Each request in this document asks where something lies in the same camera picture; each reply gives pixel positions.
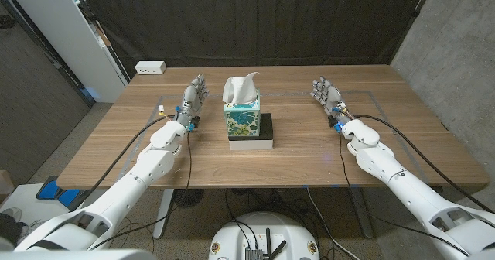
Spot white robot torso edge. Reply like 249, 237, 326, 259
0, 248, 158, 260

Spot white floor cable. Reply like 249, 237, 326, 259
306, 186, 360, 260

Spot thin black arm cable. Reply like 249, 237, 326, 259
339, 132, 471, 257
90, 130, 193, 250

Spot white tissue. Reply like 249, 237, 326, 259
222, 71, 260, 105

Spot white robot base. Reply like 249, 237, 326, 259
208, 211, 320, 260

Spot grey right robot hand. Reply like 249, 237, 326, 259
309, 76, 355, 125

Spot black round fan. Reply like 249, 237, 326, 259
172, 189, 205, 209

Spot black cable to robot base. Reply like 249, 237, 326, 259
225, 190, 260, 249

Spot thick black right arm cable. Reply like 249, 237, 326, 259
353, 114, 495, 214

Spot white power strip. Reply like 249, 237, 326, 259
135, 60, 167, 76

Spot black backdrop stand pole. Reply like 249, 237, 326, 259
390, 0, 436, 63

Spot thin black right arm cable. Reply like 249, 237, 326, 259
339, 132, 471, 257

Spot white table leg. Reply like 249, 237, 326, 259
152, 188, 175, 240

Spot dark grey fabric mat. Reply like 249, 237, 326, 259
75, 0, 432, 79

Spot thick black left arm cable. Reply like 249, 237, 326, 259
69, 115, 175, 213

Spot white cabinet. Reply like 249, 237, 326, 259
2, 0, 131, 104

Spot teal leaf print tissue box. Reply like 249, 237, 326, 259
224, 89, 261, 138

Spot black and white block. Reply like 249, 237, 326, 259
228, 113, 274, 151

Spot brown cardboard box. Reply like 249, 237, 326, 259
0, 169, 15, 204

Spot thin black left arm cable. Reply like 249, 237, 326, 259
90, 130, 193, 250

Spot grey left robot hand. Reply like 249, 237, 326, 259
176, 74, 210, 128

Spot grey table leg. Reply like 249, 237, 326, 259
350, 186, 374, 240

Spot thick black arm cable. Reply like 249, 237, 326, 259
353, 114, 495, 214
69, 115, 175, 213

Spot grey electronics box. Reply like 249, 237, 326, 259
244, 247, 264, 260

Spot tilted black antenna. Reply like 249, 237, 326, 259
270, 239, 288, 260

